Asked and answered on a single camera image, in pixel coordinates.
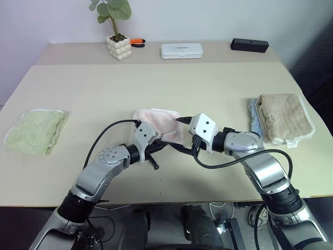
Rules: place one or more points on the black metal bracket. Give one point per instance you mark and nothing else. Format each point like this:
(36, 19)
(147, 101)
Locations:
(231, 234)

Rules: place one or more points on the blue folded towel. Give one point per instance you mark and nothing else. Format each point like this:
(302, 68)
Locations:
(254, 117)

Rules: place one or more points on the white flat case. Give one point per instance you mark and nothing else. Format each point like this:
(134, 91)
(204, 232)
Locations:
(181, 50)

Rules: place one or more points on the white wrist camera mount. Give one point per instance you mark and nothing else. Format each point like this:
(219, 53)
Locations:
(204, 126)
(143, 132)

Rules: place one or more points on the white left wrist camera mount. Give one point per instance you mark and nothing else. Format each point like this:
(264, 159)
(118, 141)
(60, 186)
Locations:
(143, 132)

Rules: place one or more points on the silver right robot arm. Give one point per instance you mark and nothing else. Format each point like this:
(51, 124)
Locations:
(265, 166)

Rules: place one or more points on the dark rounded shape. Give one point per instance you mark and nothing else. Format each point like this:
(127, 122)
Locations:
(197, 226)

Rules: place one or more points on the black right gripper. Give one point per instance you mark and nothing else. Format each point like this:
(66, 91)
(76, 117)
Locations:
(196, 145)

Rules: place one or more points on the pink towel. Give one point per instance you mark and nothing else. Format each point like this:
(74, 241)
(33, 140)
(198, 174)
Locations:
(161, 122)

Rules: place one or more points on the beige folded towel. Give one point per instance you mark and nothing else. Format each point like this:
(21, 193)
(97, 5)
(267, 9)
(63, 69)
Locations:
(283, 117)

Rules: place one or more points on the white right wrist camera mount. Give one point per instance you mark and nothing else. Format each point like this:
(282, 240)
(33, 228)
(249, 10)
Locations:
(204, 126)

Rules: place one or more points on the green leafy plant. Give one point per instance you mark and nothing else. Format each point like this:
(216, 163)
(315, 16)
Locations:
(114, 10)

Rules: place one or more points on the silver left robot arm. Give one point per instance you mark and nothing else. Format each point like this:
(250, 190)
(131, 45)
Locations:
(93, 174)

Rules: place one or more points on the beige table mat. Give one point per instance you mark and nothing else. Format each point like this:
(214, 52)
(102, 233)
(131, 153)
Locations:
(166, 86)

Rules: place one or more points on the white bubble plant pot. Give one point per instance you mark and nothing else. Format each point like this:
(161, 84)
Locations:
(119, 49)

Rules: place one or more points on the orange black pliers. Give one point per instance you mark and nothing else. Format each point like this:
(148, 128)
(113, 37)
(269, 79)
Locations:
(137, 41)

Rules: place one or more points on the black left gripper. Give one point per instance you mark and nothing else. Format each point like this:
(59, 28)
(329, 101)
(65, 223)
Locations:
(153, 148)

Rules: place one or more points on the green folded towel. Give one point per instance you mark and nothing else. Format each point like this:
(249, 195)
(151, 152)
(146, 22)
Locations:
(36, 131)

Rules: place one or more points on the black rectangular box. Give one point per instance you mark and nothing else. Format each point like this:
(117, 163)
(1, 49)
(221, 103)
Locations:
(249, 45)

